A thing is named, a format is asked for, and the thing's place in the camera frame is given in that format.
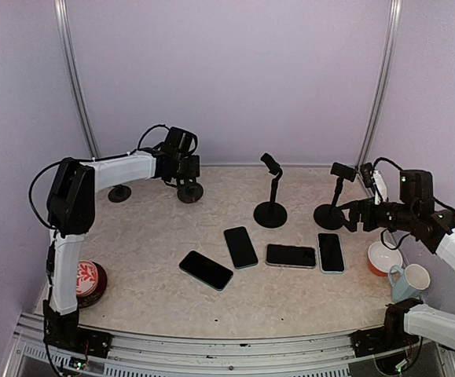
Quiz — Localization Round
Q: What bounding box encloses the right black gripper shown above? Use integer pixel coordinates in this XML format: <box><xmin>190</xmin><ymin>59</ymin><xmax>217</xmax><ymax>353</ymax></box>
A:
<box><xmin>332</xmin><ymin>196</ymin><xmax>418</xmax><ymax>232</ymax></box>

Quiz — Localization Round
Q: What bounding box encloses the folding phone stand wood base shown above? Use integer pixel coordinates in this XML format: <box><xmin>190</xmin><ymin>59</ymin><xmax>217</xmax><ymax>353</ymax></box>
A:
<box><xmin>108</xmin><ymin>185</ymin><xmax>132</xmax><ymax>203</ymax></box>

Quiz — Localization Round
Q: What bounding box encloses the clear case phone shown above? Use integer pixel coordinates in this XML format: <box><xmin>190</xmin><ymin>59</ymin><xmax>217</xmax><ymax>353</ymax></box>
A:
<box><xmin>266</xmin><ymin>244</ymin><xmax>317</xmax><ymax>269</ymax></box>

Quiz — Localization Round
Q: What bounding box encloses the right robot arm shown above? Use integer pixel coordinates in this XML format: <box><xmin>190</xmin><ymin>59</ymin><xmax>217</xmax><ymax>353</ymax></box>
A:
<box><xmin>331</xmin><ymin>163</ymin><xmax>455</xmax><ymax>351</ymax></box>

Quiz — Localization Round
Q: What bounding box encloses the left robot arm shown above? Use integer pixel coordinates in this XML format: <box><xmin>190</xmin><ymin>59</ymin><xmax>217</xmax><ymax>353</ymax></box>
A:
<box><xmin>40</xmin><ymin>126</ymin><xmax>204</xmax><ymax>352</ymax></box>

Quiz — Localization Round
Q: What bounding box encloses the black clamp phone stand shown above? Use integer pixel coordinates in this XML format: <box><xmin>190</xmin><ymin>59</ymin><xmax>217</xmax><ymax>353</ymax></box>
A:
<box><xmin>314</xmin><ymin>162</ymin><xmax>356</xmax><ymax>230</ymax></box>

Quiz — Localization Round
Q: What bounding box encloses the light blue case phone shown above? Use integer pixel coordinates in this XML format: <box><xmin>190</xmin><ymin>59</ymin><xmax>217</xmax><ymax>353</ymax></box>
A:
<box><xmin>317</xmin><ymin>233</ymin><xmax>346</xmax><ymax>274</ymax></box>

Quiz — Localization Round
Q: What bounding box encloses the black gooseneck phone stand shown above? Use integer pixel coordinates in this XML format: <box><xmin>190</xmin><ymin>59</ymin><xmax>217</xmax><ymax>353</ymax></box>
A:
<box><xmin>253</xmin><ymin>152</ymin><xmax>288</xmax><ymax>229</ymax></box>

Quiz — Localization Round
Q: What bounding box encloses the teal phone lying diagonal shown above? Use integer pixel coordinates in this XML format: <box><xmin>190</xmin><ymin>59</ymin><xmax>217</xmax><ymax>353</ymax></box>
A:
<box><xmin>179</xmin><ymin>251</ymin><xmax>233</xmax><ymax>291</ymax></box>

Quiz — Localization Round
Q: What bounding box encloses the orange white bowl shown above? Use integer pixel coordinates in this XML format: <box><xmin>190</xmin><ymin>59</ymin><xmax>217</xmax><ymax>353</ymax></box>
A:
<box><xmin>368</xmin><ymin>241</ymin><xmax>403</xmax><ymax>277</ymax></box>

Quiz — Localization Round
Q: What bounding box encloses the light blue mug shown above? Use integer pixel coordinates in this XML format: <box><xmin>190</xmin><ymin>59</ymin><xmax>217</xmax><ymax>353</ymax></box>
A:
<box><xmin>387</xmin><ymin>264</ymin><xmax>431</xmax><ymax>303</ymax></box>

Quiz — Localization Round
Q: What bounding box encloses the red patterned round tin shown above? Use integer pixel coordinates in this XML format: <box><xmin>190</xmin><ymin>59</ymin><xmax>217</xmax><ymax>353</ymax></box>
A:
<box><xmin>75</xmin><ymin>260</ymin><xmax>108</xmax><ymax>309</ymax></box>

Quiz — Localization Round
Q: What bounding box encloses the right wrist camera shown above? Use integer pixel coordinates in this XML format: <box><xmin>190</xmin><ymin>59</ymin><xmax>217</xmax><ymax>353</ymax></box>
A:
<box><xmin>359</xmin><ymin>163</ymin><xmax>388</xmax><ymax>205</ymax></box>

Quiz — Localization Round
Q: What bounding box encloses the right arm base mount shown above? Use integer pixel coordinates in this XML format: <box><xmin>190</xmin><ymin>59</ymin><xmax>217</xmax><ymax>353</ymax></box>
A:
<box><xmin>350</xmin><ymin>326</ymin><xmax>420</xmax><ymax>357</ymax></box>

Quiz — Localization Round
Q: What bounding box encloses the aluminium front rail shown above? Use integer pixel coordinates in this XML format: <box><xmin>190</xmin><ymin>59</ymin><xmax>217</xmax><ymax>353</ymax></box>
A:
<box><xmin>1</xmin><ymin>313</ymin><xmax>455</xmax><ymax>376</ymax></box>

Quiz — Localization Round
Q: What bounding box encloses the left aluminium frame post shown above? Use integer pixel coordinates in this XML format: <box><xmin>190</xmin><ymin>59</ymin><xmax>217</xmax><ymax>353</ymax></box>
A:
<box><xmin>53</xmin><ymin>0</ymin><xmax>101</xmax><ymax>158</ymax></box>

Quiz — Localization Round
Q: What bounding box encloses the aluminium frame post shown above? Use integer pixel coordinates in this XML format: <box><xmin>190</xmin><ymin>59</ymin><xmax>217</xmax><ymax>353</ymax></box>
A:
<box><xmin>53</xmin><ymin>0</ymin><xmax>101</xmax><ymax>158</ymax></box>
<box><xmin>355</xmin><ymin>0</ymin><xmax>402</xmax><ymax>170</ymax></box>

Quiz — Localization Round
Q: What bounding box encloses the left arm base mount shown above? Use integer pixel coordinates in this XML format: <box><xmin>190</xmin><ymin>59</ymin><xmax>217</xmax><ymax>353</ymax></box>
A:
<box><xmin>44</xmin><ymin>324</ymin><xmax>113</xmax><ymax>359</ymax></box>

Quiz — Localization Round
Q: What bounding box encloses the right aluminium frame post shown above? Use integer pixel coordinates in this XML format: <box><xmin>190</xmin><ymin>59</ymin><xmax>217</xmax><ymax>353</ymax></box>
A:
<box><xmin>355</xmin><ymin>0</ymin><xmax>402</xmax><ymax>170</ymax></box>

